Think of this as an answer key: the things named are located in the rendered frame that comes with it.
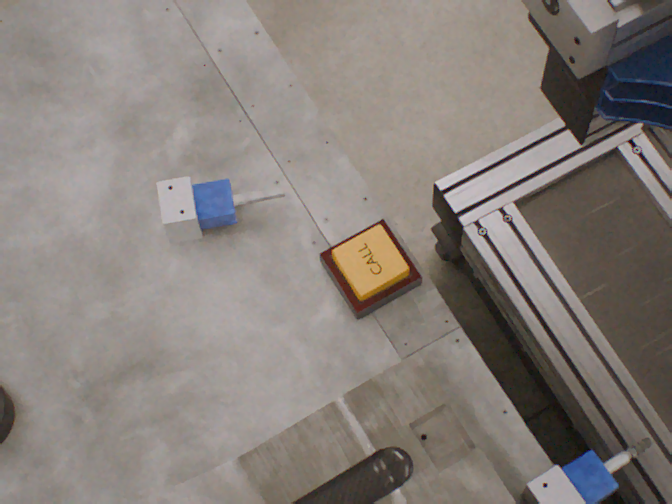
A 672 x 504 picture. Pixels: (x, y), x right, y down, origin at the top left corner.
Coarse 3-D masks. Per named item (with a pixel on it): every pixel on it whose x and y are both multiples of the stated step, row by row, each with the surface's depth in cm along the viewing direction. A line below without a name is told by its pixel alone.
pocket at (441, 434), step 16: (432, 416) 125; (448, 416) 124; (416, 432) 124; (432, 432) 124; (448, 432) 124; (464, 432) 123; (432, 448) 124; (448, 448) 124; (464, 448) 124; (448, 464) 123
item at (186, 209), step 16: (160, 192) 136; (176, 192) 136; (192, 192) 136; (208, 192) 138; (224, 192) 137; (256, 192) 138; (272, 192) 138; (160, 208) 136; (176, 208) 135; (192, 208) 135; (208, 208) 137; (224, 208) 137; (176, 224) 135; (192, 224) 136; (208, 224) 138; (224, 224) 138; (176, 240) 139
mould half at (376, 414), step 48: (384, 384) 124; (432, 384) 123; (288, 432) 123; (336, 432) 122; (384, 432) 122; (192, 480) 120; (240, 480) 121; (288, 480) 121; (432, 480) 120; (480, 480) 120
